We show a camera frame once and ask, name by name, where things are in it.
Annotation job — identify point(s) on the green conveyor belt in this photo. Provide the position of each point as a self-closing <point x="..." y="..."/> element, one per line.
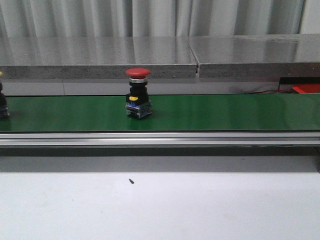
<point x="217" y="112"/>

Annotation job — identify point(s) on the grey stone counter slab left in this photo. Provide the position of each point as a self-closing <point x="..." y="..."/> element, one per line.
<point x="46" y="58"/>

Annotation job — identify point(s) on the red plastic tray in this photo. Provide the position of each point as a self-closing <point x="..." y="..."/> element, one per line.
<point x="310" y="88"/>

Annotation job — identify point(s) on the aluminium conveyor side rail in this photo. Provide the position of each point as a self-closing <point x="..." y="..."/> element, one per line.
<point x="247" y="138"/>

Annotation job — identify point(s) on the grey pleated curtain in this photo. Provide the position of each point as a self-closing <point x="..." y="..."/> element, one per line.
<point x="148" y="18"/>

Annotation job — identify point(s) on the conveyor support leg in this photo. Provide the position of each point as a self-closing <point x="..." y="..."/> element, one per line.
<point x="318" y="159"/>

